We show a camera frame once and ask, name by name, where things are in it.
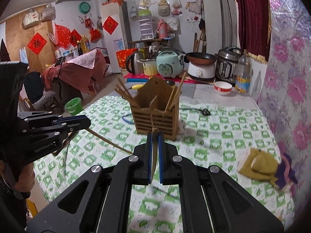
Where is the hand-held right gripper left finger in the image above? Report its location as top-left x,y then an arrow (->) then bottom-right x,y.
26,131 -> 156,233

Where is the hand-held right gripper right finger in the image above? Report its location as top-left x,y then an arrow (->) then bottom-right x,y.
157,131 -> 285,233

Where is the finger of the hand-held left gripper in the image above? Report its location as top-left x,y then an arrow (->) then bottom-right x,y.
17,111 -> 91,125
22,123 -> 92,142

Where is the single wooden chopstick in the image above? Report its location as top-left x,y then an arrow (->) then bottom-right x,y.
86,129 -> 134,155

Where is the brown slatted utensil holder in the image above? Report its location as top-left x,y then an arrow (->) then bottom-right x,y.
130,77 -> 181,142

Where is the bunch of wooden chopsticks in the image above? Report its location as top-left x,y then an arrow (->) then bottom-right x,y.
114,71 -> 187,112

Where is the person's left hand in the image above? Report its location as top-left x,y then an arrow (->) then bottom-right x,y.
13,162 -> 36,198

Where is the green trash bin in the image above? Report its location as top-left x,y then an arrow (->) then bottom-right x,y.
64,97 -> 82,116

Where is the dark red furniture cover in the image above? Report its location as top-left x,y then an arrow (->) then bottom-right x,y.
41,49 -> 107,95

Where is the green and white checked tablecloth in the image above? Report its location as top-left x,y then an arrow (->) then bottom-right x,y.
33,95 -> 295,233

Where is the yellow cooking oil jug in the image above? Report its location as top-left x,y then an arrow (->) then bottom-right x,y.
80,35 -> 91,53

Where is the red gift bag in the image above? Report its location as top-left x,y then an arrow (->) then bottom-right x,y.
116,49 -> 136,72

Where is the red diamond paper decoration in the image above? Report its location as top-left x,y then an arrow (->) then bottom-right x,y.
102,16 -> 119,35
27,32 -> 48,55
70,29 -> 82,46

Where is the steel electric kettle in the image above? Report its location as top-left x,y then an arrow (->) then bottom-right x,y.
126,51 -> 145,75

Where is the red plastic bag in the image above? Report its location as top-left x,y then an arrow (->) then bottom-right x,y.
55,24 -> 71,48

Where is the yellow pot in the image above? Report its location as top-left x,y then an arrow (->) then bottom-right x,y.
141,58 -> 158,76

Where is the white refrigerator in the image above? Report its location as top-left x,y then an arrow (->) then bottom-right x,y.
101,1 -> 129,74

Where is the pale green rice cooker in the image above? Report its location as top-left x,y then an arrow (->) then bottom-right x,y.
156,51 -> 185,78

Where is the red and white bowl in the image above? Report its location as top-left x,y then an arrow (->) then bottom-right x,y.
214,81 -> 233,96

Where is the white electric cooker base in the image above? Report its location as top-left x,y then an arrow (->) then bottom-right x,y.
189,62 -> 216,82

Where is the mustard yellow cloth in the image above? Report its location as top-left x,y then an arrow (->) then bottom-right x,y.
239,148 -> 282,183

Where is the copper frying pan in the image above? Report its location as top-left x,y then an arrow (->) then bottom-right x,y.
186,52 -> 217,65

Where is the green plastic basin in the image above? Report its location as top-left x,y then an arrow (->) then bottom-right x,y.
79,1 -> 91,15

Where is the black and silver pressure cooker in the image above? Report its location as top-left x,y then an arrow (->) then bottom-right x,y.
215,47 -> 245,84

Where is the clear plastic oil bottle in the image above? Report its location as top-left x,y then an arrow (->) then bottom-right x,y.
235,51 -> 253,94

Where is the plastic drawer unit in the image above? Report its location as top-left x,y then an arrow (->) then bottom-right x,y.
138,9 -> 154,40

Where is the pink thermos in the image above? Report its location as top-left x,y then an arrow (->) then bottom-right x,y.
157,19 -> 169,39

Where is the purple cloth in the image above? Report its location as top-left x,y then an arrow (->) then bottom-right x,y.
276,152 -> 299,190

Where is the heart pattern hanging bag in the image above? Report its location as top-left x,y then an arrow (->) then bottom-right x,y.
157,0 -> 170,17

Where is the purple floral patterned sheet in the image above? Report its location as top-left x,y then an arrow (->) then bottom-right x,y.
256,0 -> 311,175

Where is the dark red curtain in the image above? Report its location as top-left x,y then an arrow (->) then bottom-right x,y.
233,0 -> 271,65

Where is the blue cable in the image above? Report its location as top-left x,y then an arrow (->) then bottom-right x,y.
121,114 -> 133,127

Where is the black power plug cable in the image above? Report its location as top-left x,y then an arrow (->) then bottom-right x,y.
181,107 -> 211,116

